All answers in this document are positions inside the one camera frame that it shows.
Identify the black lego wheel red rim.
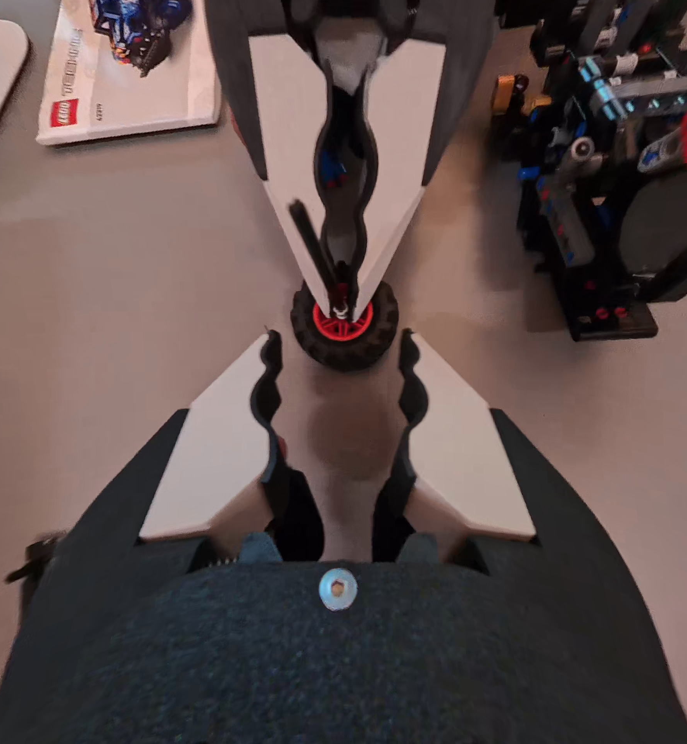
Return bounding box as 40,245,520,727
290,279,400,373

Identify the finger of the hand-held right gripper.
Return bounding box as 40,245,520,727
248,33,350,317
349,40,448,322

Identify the white instruction booklet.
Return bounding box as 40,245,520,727
35,0,223,146

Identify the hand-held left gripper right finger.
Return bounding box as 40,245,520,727
399,328,537,557

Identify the partly built lego truck model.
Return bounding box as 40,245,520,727
491,0,687,343

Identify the long black lego axle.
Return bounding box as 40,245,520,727
288,200,345,316

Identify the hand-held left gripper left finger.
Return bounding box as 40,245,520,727
139,329,290,554

